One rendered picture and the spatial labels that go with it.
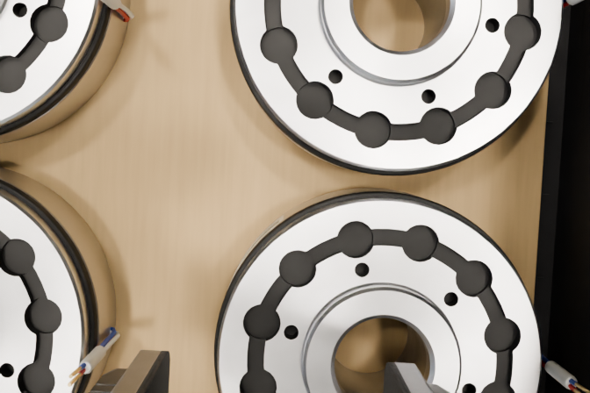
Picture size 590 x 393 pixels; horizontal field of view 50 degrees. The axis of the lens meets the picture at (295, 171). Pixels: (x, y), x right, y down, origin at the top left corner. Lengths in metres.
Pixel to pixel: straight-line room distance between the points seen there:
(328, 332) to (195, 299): 0.06
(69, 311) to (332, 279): 0.08
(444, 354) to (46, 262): 0.12
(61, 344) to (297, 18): 0.12
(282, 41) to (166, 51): 0.05
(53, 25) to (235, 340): 0.11
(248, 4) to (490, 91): 0.08
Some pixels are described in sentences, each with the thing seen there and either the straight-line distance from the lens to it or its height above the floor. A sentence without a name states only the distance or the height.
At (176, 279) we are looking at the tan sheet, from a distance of 0.23.
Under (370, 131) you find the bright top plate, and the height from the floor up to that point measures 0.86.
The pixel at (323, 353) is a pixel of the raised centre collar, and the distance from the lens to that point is 0.20.
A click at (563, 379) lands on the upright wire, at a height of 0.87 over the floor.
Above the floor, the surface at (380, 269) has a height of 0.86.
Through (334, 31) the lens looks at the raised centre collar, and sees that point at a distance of 0.19.
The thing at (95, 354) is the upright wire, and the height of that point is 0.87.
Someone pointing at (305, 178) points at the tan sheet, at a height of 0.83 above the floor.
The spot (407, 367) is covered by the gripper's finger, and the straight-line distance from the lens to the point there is 0.16.
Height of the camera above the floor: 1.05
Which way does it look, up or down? 88 degrees down
